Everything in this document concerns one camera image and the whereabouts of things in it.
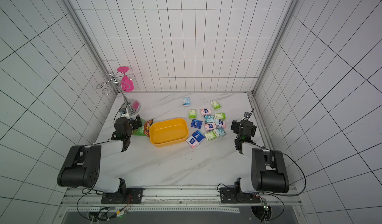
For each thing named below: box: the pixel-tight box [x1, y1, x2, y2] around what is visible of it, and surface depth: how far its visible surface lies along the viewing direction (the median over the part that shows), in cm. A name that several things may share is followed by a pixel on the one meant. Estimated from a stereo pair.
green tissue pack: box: [188, 109, 197, 120], surface depth 106 cm
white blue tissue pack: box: [214, 119, 227, 129], surface depth 99 cm
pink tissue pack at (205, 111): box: [199, 108, 212, 116], surface depth 106 cm
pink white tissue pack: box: [186, 135, 200, 150], surface depth 91 cm
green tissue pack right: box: [214, 112, 227, 120], surface depth 105 cm
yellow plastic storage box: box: [149, 117, 190, 148], surface depth 95 cm
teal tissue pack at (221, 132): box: [216, 127, 226, 137], surface depth 94 cm
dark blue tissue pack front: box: [191, 129, 206, 143], surface depth 94 cm
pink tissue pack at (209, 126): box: [204, 122, 217, 132], surface depth 99 cm
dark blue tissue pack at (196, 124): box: [190, 119, 203, 129], surface depth 100 cm
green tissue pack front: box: [204, 130, 218, 141], surface depth 94 cm
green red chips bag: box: [131, 117, 154, 138], surface depth 94 cm
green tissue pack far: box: [210, 100, 222, 112], surface depth 112 cm
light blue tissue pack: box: [183, 97, 191, 107], surface depth 112 cm
